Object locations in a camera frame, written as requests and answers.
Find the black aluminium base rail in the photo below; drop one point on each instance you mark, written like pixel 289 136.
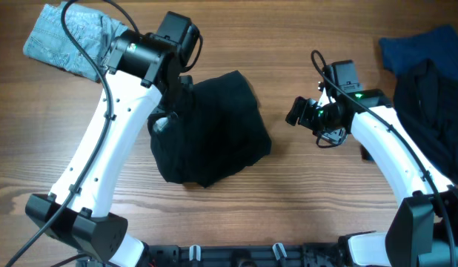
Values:
pixel 278 254

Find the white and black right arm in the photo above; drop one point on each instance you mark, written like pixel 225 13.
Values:
pixel 424 231

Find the black garment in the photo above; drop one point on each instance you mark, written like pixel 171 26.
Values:
pixel 426 103

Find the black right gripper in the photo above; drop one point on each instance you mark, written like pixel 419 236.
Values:
pixel 307 106

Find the black shorts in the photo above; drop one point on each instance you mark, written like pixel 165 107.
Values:
pixel 218 136

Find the dark blue garment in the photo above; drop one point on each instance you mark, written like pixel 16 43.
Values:
pixel 440 45

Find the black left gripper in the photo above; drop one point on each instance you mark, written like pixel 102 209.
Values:
pixel 185 85

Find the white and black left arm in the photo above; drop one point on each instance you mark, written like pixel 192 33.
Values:
pixel 146 78

